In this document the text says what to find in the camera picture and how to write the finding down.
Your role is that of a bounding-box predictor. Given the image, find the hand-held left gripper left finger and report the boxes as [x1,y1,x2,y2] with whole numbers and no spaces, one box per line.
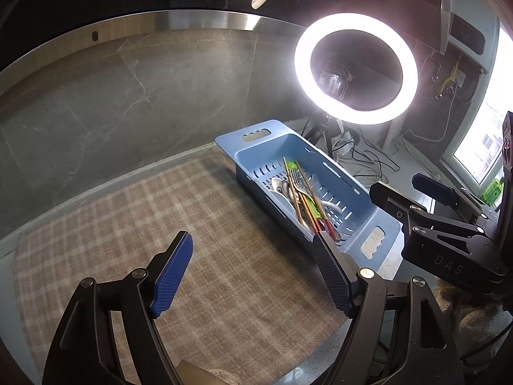
[42,230,194,385]

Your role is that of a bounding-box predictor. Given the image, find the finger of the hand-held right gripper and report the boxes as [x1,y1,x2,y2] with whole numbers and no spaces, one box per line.
[412,173,498,233]
[369,182,509,289]

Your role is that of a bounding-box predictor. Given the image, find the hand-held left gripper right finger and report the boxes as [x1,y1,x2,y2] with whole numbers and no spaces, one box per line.
[312,233,466,385]

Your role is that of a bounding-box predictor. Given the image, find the metal fork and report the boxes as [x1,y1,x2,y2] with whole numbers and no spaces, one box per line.
[289,167,317,225]

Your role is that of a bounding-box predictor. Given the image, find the blue plastic slotted basket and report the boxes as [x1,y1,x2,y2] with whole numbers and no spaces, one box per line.
[214,119,401,271]

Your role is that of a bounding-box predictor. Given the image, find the green plastic object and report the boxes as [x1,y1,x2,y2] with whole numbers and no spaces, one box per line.
[482,177,504,204]

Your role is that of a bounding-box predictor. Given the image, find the plaid cloth mat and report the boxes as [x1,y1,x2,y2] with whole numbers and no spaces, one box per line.
[12,154,361,385]

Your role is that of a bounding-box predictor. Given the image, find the window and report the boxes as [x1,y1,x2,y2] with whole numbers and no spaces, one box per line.
[453,28,513,187]

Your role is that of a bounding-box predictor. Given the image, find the beige knit cloth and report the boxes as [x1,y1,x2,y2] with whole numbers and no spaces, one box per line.
[439,287,513,346]

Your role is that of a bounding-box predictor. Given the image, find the black tripod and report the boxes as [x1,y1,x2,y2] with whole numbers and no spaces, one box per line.
[300,114,345,157]

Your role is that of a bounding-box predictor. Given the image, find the white water heater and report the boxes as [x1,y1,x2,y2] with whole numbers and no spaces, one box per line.
[440,8,495,73]

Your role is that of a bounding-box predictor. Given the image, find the tangle of cables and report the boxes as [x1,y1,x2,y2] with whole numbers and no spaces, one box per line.
[332,128,401,185]

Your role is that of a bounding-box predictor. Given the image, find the white ring light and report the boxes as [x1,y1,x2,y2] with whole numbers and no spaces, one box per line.
[294,13,418,126]

